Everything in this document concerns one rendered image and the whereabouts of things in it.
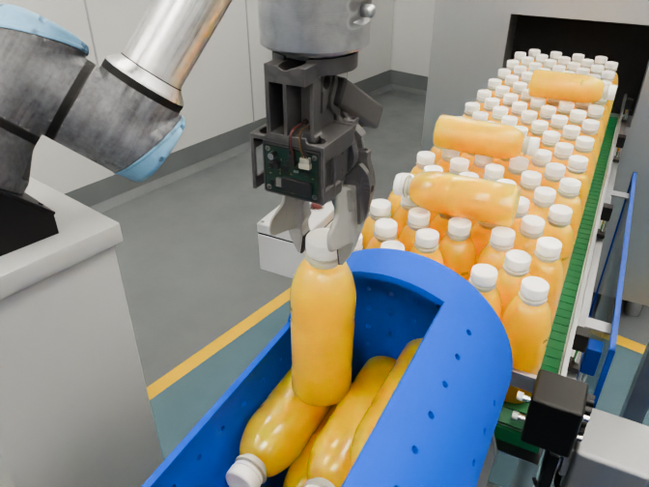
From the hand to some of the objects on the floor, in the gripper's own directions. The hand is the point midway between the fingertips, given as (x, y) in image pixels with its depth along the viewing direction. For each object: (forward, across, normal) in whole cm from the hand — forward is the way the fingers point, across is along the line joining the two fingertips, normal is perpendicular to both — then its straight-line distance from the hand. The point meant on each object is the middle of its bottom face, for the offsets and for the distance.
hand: (324, 243), depth 59 cm
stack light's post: (+128, +43, +56) cm, 147 cm away
